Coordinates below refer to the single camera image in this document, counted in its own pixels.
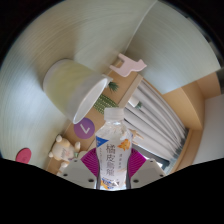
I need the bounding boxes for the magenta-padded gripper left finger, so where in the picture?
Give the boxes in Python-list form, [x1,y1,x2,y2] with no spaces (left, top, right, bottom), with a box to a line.
[56,147,100,190]

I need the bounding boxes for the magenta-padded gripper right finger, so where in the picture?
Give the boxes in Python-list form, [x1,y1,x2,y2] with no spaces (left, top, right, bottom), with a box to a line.
[127,147,167,190]

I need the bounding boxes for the clear plastic water bottle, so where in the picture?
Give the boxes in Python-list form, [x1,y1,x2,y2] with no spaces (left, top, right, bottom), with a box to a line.
[95,107,134,191]

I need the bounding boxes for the beige plush mouse toy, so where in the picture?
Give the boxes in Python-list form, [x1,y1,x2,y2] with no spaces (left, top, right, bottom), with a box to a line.
[48,134,82,171]

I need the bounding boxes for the round purple number sign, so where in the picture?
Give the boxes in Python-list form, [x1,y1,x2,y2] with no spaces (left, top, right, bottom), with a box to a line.
[73,117,96,140]

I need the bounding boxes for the flat round red coaster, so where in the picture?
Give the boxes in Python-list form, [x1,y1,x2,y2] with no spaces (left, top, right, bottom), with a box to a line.
[15,147,33,164]

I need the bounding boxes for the white grey curtain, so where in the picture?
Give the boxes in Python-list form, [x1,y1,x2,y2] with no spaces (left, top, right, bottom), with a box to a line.
[123,79,188,158]

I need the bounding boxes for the frosted yellowish plastic cup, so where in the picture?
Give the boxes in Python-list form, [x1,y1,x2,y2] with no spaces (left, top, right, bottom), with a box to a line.
[42,58,114,125]

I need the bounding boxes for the pink horse figurine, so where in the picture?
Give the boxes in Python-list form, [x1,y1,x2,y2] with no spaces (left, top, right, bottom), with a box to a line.
[109,53,148,78]

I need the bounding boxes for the grey-green desk divider panel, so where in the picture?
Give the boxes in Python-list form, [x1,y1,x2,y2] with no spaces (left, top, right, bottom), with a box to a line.
[124,0,223,95]

